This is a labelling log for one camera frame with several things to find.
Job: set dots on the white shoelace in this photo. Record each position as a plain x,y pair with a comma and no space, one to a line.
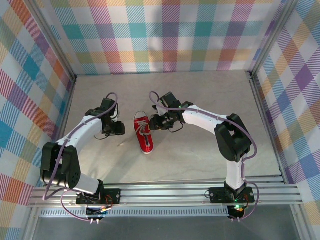
142,124

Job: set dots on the red canvas sneaker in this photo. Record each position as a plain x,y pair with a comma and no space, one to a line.
146,145

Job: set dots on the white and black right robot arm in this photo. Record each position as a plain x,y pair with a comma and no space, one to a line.
205,117

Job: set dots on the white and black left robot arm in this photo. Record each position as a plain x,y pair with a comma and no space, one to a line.
82,130

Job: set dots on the grey metal panel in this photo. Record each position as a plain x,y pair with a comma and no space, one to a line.
162,228

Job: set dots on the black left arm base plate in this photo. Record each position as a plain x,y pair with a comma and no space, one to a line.
112,195

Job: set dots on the wide aluminium mounting rail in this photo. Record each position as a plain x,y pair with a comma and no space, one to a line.
162,195

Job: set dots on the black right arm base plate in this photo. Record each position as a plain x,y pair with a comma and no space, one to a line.
217,195

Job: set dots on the aluminium side rail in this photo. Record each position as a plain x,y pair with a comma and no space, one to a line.
267,125

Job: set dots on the aluminium frame post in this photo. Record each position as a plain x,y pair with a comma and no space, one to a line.
271,37
51,37

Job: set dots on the thin aluminium edge rail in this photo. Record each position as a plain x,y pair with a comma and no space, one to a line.
262,178

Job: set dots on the aluminium frame leg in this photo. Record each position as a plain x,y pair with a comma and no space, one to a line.
298,225
31,225

